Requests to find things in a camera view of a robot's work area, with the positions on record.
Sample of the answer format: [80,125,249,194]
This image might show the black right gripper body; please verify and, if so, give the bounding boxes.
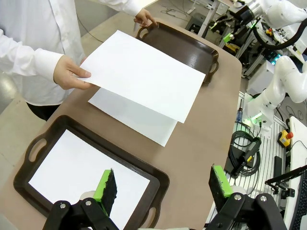
[231,6,252,27]

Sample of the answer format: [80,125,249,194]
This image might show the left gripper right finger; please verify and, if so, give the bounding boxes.
[208,164,288,230]

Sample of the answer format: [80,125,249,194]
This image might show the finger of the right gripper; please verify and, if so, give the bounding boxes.
[210,15,231,31]
[223,23,243,43]

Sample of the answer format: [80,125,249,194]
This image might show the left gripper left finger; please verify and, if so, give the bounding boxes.
[47,169,118,230]

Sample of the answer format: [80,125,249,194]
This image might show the white A4 paper sheet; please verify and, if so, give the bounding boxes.
[88,87,178,147]
[79,30,207,124]
[28,129,151,230]

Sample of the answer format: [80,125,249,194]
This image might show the person's right forearm white sleeve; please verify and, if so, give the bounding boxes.
[0,28,64,84]

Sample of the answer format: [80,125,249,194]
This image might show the person's left forearm white sleeve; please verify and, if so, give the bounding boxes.
[95,0,144,18]

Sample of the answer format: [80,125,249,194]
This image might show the person's left hand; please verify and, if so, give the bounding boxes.
[133,8,158,27]

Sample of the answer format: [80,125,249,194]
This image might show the person's right hand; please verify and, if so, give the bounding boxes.
[54,55,92,91]

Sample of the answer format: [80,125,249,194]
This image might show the brown plastic serving tray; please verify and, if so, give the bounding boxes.
[13,115,170,230]
[134,21,220,84]

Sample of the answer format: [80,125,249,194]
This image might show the flat black rectangular box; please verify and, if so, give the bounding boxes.
[273,155,284,176]

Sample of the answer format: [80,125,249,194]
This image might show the yellow emergency stop box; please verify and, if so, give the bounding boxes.
[277,130,294,147]

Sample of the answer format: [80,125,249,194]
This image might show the black keyboard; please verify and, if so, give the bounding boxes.
[294,181,307,230]

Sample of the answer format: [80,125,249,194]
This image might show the white desk panel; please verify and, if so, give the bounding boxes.
[287,116,307,230]

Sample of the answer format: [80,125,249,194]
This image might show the person torso in white shirt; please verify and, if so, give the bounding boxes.
[0,0,87,122]

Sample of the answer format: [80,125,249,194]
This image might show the aluminium frame profile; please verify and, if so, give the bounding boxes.
[241,31,267,79]

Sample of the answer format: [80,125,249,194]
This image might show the coiled black cable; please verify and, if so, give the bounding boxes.
[227,130,262,178]

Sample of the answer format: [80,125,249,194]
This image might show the thick black cable conduit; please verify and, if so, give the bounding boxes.
[253,19,307,50]

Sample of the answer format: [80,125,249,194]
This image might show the white slotted base plate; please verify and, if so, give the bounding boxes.
[224,91,292,230]

